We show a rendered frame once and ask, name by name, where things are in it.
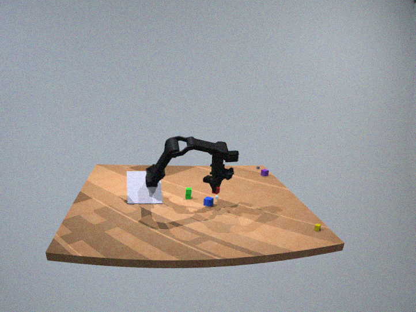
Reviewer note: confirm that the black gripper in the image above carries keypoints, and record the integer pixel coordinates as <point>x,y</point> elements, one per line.
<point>213,180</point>

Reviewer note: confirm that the blue block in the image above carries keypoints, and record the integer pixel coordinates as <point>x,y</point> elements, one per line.
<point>208,201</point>

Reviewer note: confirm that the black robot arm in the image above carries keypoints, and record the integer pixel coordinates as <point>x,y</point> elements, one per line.
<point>218,150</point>

